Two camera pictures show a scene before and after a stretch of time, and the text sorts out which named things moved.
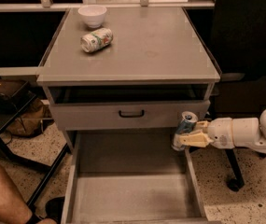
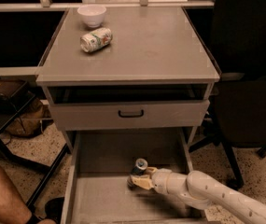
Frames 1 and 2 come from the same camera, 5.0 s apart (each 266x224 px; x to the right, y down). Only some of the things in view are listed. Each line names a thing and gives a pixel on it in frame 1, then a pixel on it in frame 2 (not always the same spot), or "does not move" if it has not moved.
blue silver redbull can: (188, 123) to (141, 164)
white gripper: (220, 133) to (161, 181)
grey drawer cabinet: (122, 79) does not move
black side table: (4, 97) does not move
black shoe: (53, 208) does not move
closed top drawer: (125, 114) does not move
